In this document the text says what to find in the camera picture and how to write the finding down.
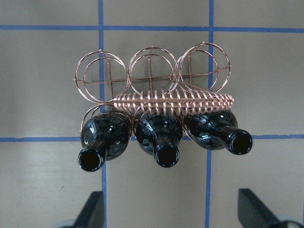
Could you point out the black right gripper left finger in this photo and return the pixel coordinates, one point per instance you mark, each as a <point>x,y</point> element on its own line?
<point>92,214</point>

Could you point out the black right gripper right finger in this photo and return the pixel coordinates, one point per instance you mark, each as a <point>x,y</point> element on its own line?
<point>253,213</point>

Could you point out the dark glass wine bottle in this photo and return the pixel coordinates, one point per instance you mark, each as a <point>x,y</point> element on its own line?
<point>159,135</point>

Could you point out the dark wine bottle in basket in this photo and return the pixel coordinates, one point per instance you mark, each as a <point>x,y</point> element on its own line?
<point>104,137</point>

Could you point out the copper wire wine basket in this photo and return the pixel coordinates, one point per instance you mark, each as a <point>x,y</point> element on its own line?
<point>140,95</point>

